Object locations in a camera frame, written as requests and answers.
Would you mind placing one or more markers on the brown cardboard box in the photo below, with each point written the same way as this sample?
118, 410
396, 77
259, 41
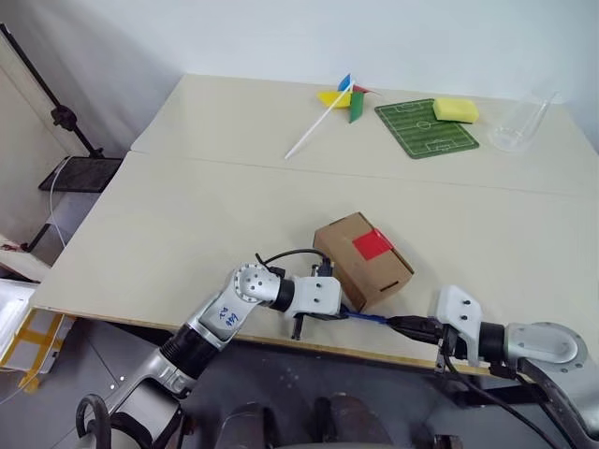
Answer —
369, 280

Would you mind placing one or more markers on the colourful pinwheel on white stick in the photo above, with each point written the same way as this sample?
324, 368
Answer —
330, 98

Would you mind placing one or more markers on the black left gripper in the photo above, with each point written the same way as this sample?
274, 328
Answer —
297, 327

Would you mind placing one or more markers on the yellow and white frame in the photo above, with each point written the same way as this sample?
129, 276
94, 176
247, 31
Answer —
33, 348

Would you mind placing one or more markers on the yellow sponge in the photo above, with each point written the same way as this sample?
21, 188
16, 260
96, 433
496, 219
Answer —
455, 111

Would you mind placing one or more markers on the wooden board with red marks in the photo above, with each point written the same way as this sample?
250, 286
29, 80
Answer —
21, 259

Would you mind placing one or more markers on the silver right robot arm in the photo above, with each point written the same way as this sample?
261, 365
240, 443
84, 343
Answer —
543, 346

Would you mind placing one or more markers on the black pole stand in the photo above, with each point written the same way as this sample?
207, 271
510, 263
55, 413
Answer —
63, 117

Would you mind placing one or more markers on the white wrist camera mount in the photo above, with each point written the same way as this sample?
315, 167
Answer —
318, 292
456, 304

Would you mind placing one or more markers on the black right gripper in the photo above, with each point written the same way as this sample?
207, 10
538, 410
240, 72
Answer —
447, 343

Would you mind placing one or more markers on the clear plastic cup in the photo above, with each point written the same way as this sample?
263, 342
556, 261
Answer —
507, 138

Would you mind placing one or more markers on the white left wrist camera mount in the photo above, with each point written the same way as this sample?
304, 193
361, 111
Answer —
318, 292

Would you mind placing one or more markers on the red tape patch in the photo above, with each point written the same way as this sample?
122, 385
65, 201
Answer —
372, 244

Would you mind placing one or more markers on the white foam block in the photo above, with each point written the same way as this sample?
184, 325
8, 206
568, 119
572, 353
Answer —
13, 304

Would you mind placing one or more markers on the green soccer field mat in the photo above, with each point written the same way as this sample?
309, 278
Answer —
421, 135

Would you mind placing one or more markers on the blue cutter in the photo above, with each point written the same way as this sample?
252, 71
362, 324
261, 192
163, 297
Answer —
367, 318

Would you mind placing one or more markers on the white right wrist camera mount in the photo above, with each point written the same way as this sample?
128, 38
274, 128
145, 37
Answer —
456, 304

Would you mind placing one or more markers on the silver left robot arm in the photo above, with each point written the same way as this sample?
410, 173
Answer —
210, 322

